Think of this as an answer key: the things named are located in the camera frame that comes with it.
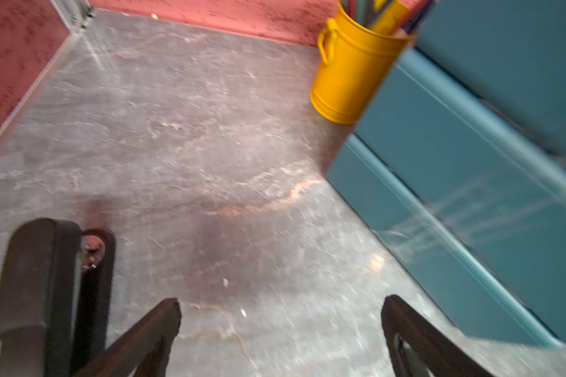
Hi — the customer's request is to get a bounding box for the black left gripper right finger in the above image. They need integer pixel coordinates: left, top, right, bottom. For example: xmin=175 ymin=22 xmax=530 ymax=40
xmin=380 ymin=295 xmax=491 ymax=376

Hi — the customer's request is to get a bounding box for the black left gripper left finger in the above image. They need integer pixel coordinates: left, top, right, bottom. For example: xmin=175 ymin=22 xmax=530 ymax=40
xmin=76 ymin=298 xmax=182 ymax=376

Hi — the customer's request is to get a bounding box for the teal drawer cabinet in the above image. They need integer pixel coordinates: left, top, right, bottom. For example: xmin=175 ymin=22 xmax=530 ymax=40
xmin=326 ymin=1 xmax=566 ymax=348

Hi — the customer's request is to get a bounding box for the black stapler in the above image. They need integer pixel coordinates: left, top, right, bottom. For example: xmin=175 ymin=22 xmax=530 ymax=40
xmin=0 ymin=218 xmax=116 ymax=376

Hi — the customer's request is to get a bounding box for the yellow pen cup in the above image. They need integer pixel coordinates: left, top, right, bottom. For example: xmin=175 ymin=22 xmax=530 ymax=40
xmin=310 ymin=1 xmax=437 ymax=125

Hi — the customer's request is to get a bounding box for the aluminium corner post left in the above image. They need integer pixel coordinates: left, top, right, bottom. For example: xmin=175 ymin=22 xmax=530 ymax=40
xmin=50 ymin=0 xmax=94 ymax=34

